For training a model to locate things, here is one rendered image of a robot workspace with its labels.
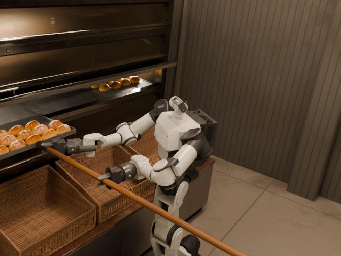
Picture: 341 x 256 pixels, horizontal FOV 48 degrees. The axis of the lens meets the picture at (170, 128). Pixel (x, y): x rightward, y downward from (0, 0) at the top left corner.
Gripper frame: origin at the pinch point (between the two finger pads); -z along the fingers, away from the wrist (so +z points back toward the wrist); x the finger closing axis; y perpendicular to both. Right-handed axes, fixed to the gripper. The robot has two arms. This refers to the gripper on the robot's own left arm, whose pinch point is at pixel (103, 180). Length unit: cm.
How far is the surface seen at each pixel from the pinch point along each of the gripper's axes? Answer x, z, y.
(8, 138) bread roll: -4, -19, 60
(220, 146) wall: 105, 263, 107
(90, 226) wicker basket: 58, 17, 33
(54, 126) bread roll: -2, 11, 63
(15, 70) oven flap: -34, -3, 81
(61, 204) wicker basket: 60, 16, 66
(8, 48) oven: -48, -7, 80
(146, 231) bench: 89, 69, 34
